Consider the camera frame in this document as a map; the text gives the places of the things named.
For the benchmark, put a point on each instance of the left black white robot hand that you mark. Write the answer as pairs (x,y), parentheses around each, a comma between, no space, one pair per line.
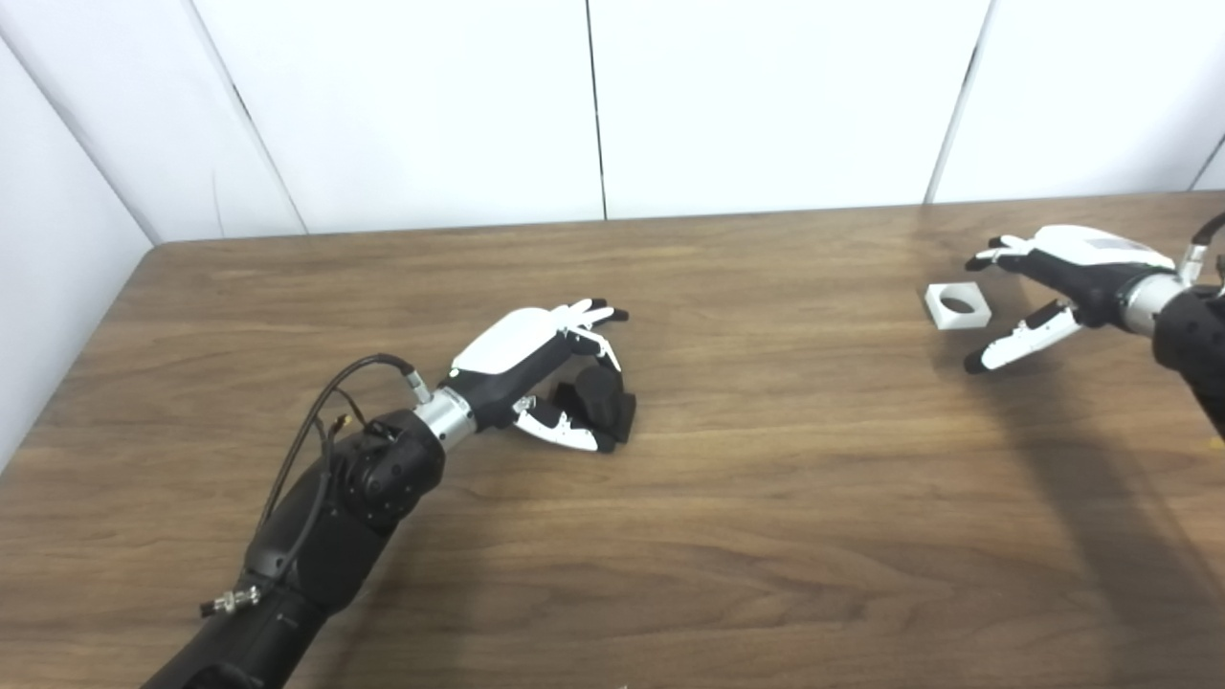
(502,349)

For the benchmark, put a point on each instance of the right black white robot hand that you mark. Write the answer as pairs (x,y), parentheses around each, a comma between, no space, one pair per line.
(1101,273)

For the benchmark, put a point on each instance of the black peg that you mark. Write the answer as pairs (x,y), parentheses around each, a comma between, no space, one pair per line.
(603,402)

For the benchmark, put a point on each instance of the white square piece with hole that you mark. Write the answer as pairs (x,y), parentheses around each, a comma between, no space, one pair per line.
(976,322)

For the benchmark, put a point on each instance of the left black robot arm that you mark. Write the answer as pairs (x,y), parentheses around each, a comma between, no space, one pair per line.
(325,545)

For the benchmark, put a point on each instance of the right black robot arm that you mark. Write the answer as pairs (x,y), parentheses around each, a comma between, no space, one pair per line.
(1196,335)

